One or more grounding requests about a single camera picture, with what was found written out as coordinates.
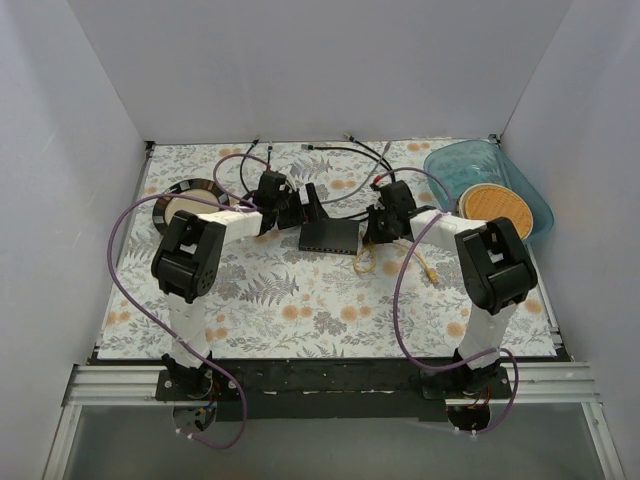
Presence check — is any round woven bamboo tray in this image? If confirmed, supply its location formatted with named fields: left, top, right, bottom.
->
left=457, top=183, right=534, bottom=240

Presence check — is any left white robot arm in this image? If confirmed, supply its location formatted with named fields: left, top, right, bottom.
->
left=151, top=171, right=328, bottom=400

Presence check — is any floral table mat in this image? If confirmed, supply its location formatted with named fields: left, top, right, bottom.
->
left=97, top=139, right=559, bottom=360

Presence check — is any black cable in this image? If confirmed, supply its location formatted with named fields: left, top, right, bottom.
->
left=238, top=133, right=396, bottom=221

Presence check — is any dark rimmed ceramic plate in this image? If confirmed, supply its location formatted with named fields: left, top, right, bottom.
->
left=152, top=178, right=230, bottom=235

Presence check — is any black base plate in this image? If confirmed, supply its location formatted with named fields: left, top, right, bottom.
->
left=154, top=357, right=511, bottom=421

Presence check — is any black network switch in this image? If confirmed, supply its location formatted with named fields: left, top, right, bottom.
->
left=298, top=219, right=360, bottom=255

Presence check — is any aluminium frame rail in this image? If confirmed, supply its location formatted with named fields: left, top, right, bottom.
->
left=63, top=361, right=600, bottom=405

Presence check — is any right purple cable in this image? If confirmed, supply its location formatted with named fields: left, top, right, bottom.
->
left=372, top=168, right=516, bottom=441

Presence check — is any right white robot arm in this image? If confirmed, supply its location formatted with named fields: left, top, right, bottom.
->
left=364, top=181, right=538, bottom=398

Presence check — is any yellow ethernet cable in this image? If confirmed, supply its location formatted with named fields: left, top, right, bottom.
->
left=352, top=237, right=442, bottom=287

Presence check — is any teal plastic basin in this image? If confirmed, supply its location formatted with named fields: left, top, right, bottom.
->
left=424, top=140, right=554, bottom=244

